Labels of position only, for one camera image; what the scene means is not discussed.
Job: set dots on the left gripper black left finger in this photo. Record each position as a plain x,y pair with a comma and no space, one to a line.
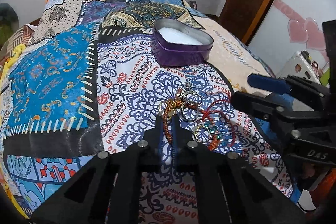
107,188

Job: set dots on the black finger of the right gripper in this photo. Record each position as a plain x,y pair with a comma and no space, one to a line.
270,84
261,108

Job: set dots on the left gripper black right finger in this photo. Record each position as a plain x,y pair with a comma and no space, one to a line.
228,189

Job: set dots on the white wardrobe with pink hearts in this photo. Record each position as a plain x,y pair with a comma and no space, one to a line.
292,26

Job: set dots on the purple heart-shaped tin box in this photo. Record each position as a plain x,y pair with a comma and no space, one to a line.
179,55

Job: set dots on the white foam pad in tin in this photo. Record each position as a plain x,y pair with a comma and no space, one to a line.
177,37

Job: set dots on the patchwork patterned bedspread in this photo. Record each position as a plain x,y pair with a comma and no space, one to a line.
91,61

